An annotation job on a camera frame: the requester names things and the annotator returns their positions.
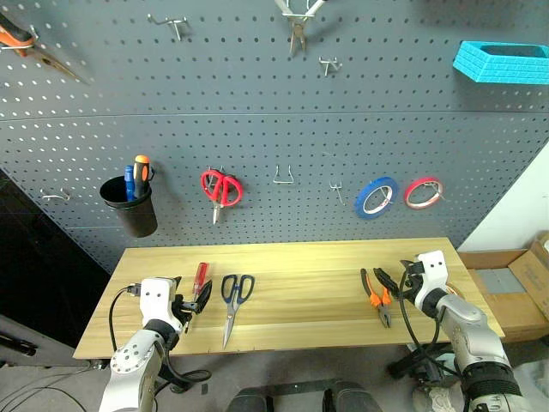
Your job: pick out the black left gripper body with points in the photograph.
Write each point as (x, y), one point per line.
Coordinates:
(183, 310)

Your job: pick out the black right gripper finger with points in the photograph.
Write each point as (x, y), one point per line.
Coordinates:
(408, 264)
(387, 281)

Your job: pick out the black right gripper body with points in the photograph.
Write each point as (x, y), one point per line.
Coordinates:
(412, 285)

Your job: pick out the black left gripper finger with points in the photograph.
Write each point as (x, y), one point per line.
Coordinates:
(207, 291)
(198, 305)

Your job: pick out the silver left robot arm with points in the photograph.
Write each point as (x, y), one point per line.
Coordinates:
(130, 365)

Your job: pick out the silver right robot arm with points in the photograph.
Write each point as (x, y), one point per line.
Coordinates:
(472, 339)

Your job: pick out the orange black combination pliers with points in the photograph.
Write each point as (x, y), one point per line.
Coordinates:
(377, 300)

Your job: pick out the beige tape roll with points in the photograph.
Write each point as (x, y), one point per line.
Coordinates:
(455, 289)

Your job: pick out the red tape roll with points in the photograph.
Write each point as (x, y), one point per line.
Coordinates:
(414, 204)

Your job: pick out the blue tape roll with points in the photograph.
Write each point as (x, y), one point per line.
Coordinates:
(364, 201)

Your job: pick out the black table foot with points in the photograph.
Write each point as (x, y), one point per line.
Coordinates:
(407, 365)

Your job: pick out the silver double pegboard hook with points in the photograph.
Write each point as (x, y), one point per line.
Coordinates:
(53, 197)
(173, 23)
(329, 65)
(337, 191)

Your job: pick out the open cardboard box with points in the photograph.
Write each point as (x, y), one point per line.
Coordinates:
(514, 304)

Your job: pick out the black cup holder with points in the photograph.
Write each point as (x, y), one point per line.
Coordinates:
(135, 214)

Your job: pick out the dark rounded shape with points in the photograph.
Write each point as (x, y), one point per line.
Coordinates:
(251, 401)
(349, 397)

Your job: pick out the black side panel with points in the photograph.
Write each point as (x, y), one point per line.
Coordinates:
(38, 266)

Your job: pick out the white plastic bag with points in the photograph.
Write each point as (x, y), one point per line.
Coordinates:
(534, 386)

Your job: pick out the black cylindrical object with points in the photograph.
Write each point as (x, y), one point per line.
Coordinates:
(17, 343)

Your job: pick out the grey metal pegboard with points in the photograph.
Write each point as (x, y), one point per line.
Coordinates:
(266, 107)

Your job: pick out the cyan brick pattern bin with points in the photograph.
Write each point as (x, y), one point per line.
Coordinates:
(493, 64)

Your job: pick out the orange black long nose pliers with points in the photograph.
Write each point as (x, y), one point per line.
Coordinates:
(21, 40)

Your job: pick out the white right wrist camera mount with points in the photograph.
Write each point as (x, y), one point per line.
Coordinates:
(432, 274)

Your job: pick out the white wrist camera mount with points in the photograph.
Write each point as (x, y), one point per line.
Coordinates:
(155, 300)
(432, 274)

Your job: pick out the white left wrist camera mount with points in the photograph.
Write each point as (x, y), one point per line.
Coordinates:
(155, 300)

